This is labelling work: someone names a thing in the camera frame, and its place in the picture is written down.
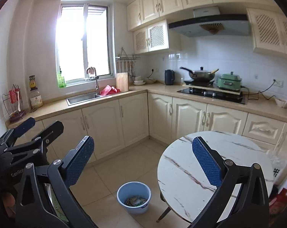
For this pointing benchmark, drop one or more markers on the wooden cutting board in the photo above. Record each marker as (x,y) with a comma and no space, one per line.
(122,82)

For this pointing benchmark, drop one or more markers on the kitchen cabinets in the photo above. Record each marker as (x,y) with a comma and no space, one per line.
(148,21)
(126,120)

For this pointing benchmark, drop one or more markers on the black gas stove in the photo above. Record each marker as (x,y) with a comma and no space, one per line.
(208,89)

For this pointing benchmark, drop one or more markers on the stacked white bowls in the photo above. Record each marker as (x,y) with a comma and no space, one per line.
(138,80)

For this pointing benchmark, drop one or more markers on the black electric kettle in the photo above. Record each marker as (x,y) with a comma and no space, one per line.
(169,77)

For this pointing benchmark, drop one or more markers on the steel sink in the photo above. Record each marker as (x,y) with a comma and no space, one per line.
(82,98)

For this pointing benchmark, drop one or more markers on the round white marble table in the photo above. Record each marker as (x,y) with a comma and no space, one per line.
(192,168)

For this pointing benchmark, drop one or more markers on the green dish soap bottle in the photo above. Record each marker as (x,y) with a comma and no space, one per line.
(61,80)

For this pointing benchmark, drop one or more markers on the red plastic basin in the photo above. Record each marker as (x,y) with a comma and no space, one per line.
(109,90)

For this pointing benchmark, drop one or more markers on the sauce bottle yellow label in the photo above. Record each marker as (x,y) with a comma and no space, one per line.
(32,82)

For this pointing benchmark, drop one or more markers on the sink faucet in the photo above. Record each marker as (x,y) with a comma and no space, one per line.
(91,71)

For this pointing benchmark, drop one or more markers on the lower kitchen cabinets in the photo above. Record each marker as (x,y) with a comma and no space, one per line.
(126,120)

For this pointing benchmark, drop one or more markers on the range hood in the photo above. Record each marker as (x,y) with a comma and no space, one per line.
(213,25)

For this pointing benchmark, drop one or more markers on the upper kitchen cabinets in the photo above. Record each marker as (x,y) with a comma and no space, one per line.
(148,21)

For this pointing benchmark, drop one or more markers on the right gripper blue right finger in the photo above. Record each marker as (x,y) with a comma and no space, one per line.
(210,161)

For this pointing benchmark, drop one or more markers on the green electric cooker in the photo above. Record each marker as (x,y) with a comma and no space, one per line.
(230,82)

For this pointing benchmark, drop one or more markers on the person left hand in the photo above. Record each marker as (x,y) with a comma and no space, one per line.
(9,203)

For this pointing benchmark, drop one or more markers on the large glass jar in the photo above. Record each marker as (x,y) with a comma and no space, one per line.
(35,98)

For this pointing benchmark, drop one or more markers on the red utensil holder rack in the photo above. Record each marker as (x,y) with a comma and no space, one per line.
(13,104)

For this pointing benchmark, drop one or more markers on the hanging utensil rack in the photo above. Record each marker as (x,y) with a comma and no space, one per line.
(125,63)

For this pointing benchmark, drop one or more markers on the window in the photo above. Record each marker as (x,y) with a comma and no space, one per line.
(83,40)

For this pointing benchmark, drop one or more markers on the blue plastic trash bucket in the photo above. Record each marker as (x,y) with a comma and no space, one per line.
(134,197)

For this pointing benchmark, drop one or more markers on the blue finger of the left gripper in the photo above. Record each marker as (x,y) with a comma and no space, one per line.
(49,132)
(24,127)

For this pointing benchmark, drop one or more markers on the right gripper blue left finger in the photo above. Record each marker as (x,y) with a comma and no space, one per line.
(75,161)

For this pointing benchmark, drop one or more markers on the black wok with lid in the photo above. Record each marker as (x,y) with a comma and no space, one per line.
(201,75)

